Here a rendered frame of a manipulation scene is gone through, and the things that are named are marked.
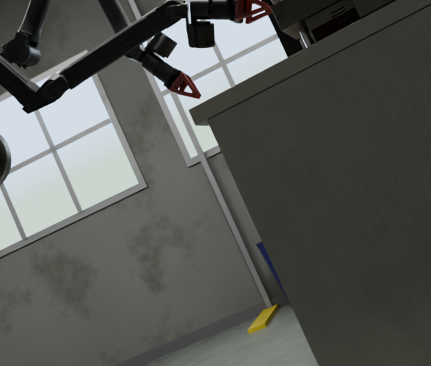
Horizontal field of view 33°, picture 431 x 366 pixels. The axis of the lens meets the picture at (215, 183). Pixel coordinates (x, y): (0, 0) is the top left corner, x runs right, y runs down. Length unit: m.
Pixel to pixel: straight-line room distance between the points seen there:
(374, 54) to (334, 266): 0.45
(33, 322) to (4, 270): 0.46
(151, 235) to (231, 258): 0.63
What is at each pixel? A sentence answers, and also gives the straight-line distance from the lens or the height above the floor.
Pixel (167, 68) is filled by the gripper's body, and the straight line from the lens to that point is 2.29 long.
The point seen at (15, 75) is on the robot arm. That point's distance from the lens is 2.02.
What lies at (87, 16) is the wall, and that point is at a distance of 5.70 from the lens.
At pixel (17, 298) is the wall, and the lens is 5.89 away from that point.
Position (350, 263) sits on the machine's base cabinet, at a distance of 1.57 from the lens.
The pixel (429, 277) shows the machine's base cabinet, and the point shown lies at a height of 0.36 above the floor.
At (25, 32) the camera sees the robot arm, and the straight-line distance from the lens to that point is 2.47.
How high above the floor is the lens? 0.61
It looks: 4 degrees up
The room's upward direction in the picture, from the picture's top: 24 degrees counter-clockwise
